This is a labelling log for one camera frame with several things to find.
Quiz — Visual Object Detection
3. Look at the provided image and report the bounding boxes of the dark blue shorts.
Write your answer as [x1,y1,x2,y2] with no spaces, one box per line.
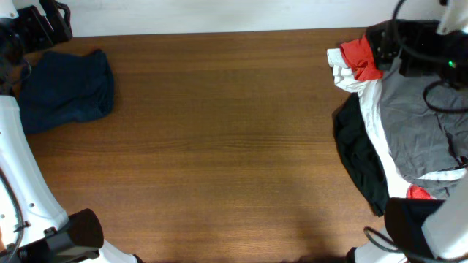
[18,50,114,134]

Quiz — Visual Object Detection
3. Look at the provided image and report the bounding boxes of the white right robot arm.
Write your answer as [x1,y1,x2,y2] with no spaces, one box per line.
[328,19,467,262]

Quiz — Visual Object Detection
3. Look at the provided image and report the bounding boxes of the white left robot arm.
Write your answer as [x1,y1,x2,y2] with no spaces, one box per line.
[1,1,138,262]

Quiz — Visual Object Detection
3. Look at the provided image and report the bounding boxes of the red garment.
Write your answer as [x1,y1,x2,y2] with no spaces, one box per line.
[339,35,383,82]

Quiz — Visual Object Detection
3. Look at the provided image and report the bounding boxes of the white garment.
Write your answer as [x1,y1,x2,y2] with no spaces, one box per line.
[326,47,468,200]

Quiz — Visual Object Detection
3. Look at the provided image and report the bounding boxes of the grey garment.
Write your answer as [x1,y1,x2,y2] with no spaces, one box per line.
[380,59,467,199]

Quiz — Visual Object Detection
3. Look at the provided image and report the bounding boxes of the black garment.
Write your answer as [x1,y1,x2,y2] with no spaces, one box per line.
[333,94,389,217]

